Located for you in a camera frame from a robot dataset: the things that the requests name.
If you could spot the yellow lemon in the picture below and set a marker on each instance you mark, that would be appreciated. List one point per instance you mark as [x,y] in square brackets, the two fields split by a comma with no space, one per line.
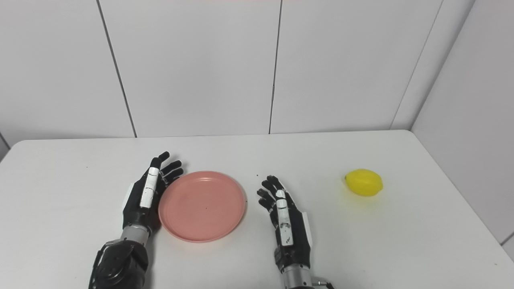
[364,182]

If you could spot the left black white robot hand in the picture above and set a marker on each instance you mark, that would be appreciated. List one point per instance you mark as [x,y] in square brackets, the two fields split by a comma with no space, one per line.
[146,196]

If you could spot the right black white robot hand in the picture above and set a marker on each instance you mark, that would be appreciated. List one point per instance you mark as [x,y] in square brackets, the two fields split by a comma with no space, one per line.
[287,228]

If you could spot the pink plastic plate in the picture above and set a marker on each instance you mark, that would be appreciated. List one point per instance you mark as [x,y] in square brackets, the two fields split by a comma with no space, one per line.
[202,206]

